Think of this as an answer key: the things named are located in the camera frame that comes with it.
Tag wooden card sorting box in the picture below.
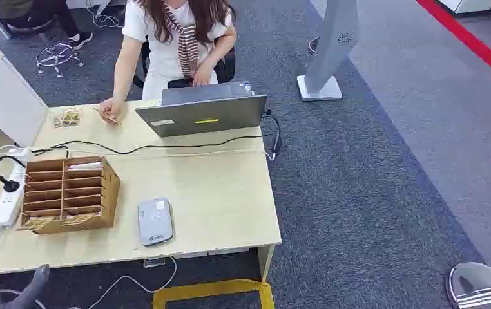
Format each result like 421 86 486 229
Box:
15 155 121 236

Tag white coiled floor cable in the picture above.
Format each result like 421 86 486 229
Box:
84 0 125 30

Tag black plug with cable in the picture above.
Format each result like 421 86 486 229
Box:
0 155 27 194

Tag grey laptop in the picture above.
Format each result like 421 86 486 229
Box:
135 80 269 138

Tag person in dark clothes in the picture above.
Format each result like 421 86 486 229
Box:
0 0 95 51

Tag white cabinet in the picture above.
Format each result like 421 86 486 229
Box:
0 50 50 149

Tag stack of printed cards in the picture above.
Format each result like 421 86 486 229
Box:
51 108 82 129

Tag white furniture with black base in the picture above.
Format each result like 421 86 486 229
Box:
436 0 491 15

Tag white card in box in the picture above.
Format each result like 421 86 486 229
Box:
68 160 104 171

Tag seated person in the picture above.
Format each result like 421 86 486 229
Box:
98 0 238 126

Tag silver chair star base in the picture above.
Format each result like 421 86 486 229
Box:
35 41 86 79

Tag long black cable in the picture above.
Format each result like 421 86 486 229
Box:
0 109 282 161

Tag white cable under desk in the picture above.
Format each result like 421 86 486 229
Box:
68 256 178 309

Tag white power strip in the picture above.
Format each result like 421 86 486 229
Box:
0 147 31 228

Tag grey card reader device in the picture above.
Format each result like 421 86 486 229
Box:
137 197 175 248

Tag thin white cable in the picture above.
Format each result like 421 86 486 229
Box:
0 144 277 162

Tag grey kiosk stand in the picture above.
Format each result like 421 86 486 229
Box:
296 0 360 102

